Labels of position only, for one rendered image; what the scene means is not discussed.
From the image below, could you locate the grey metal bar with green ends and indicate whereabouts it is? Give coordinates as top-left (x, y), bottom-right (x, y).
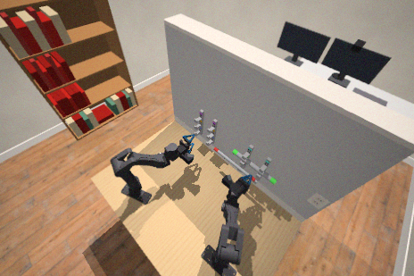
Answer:
top-left (233, 149), bottom-right (277, 185)

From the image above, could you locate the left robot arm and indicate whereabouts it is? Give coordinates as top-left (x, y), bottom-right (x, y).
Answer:
top-left (111, 143), bottom-right (195, 205)

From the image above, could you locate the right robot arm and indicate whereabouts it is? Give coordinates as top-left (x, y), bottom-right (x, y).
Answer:
top-left (202, 175), bottom-right (244, 276)

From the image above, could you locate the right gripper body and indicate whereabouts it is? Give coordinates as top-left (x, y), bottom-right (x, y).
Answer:
top-left (238, 177), bottom-right (250, 196)

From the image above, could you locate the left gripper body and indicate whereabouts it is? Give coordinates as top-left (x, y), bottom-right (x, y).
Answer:
top-left (178, 138), bottom-right (190, 150)

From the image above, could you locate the grey metal bar with red end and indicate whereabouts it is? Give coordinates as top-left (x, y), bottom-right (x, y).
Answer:
top-left (214, 147), bottom-right (255, 181)

